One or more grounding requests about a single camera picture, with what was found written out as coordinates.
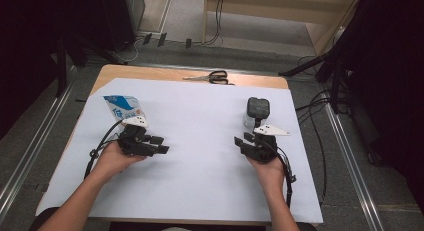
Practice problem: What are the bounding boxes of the black handled scissors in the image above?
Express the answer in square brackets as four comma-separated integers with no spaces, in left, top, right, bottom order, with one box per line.
[182,70,235,86]

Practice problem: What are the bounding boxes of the black hanging cable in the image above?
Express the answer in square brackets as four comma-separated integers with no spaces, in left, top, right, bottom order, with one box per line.
[202,0,225,46]

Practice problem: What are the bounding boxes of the person's right hand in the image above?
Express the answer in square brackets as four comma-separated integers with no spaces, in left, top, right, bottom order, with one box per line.
[247,157,286,195]

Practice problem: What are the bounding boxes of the black floor cables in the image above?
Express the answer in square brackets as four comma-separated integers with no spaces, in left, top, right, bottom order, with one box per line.
[294,55,336,206]

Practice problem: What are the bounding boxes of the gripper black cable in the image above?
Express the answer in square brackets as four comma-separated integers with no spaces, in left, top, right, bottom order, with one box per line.
[83,119,125,179]
[266,144,298,209]

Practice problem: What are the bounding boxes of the clear jar with black lid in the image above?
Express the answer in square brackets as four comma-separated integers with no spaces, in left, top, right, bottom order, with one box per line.
[243,96,271,131]

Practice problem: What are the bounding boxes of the black chair armrest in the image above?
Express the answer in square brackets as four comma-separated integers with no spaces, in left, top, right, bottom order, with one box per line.
[295,221,318,231]
[29,206,62,231]

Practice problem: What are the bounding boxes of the black tripod stand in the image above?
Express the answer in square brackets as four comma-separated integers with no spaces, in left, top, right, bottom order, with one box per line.
[278,45,353,115]

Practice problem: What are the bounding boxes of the light wooden shelf unit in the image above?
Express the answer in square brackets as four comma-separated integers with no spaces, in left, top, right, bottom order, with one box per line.
[201,0,364,57]

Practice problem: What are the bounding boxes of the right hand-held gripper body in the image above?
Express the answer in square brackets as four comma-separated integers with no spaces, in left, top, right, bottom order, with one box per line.
[240,124,291,164]

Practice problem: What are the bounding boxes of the black curtain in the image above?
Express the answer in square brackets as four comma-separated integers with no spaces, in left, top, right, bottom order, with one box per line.
[0,0,127,140]
[333,0,424,216]

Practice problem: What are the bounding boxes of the white floor cable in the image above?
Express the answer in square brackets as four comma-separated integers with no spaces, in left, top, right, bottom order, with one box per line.
[112,36,140,64]

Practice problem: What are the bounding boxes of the white and blue printed bag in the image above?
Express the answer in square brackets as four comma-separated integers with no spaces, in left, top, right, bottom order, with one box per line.
[103,94,147,125]

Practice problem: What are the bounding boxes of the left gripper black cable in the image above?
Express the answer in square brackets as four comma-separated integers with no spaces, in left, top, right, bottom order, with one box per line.
[83,119,125,179]

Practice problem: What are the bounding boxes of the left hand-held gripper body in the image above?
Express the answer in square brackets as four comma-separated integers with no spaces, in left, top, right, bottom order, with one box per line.
[116,115,158,158]

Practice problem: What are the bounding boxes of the person's left hand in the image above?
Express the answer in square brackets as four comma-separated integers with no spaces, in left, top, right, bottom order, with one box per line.
[96,141,148,182]

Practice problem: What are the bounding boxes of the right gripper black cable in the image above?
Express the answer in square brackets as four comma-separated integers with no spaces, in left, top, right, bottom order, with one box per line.
[266,144,298,209]

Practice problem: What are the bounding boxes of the dark cabinet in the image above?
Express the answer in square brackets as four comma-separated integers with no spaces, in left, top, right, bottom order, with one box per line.
[99,0,146,54]

